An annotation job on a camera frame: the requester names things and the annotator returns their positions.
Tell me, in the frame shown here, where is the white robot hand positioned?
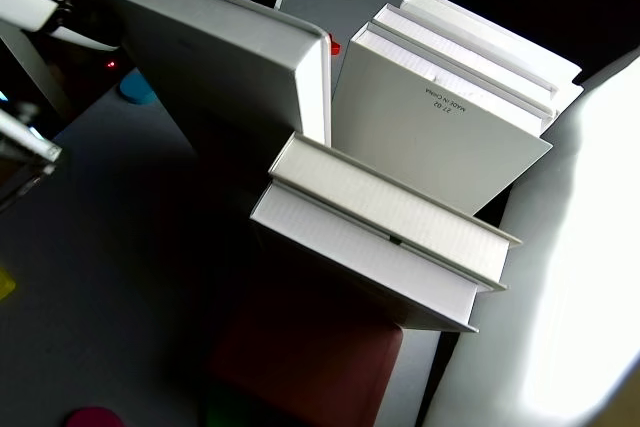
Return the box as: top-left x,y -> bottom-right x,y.
0,0 -> 124,53

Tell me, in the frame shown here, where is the white book marked 25-01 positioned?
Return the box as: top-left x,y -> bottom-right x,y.
79,0 -> 335,148

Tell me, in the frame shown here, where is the blue round toy block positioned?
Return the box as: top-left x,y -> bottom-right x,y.
118,71 -> 156,106

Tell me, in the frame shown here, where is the white book marked 27-02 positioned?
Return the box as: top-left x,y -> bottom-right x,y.
332,21 -> 554,216

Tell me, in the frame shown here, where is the cream white book box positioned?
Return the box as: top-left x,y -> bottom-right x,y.
268,131 -> 524,293

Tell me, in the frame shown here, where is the white book with picture cover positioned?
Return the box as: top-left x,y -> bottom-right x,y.
249,181 -> 480,334

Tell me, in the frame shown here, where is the grey table cloth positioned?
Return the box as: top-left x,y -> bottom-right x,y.
0,0 -> 416,427

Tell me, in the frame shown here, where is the yellow toy block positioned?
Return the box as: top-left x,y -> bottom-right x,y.
0,266 -> 17,302

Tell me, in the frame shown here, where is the white book stand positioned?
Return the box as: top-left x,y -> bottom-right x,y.
382,44 -> 640,427

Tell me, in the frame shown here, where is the red-brown square block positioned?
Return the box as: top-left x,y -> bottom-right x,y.
207,296 -> 405,427

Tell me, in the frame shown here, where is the pink round toy block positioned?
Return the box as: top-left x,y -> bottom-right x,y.
66,406 -> 125,427

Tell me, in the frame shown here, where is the white frame post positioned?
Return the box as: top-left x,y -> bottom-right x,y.
0,26 -> 77,121

